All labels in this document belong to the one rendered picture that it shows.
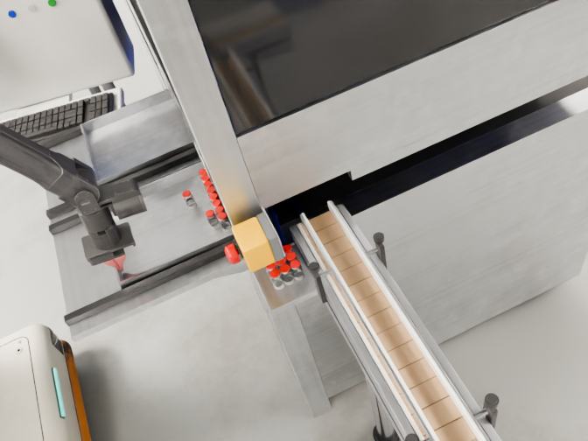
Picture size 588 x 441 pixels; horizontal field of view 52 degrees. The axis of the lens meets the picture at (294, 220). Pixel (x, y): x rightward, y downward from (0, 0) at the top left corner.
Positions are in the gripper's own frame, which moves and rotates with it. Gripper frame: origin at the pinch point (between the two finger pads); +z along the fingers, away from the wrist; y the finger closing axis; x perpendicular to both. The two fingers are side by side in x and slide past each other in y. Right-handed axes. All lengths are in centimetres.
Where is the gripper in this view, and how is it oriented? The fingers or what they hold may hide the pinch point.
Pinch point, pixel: (120, 266)
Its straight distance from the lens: 137.0
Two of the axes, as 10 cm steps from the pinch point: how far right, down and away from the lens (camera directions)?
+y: 9.2, -3.3, 2.0
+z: 0.8, 6.7, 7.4
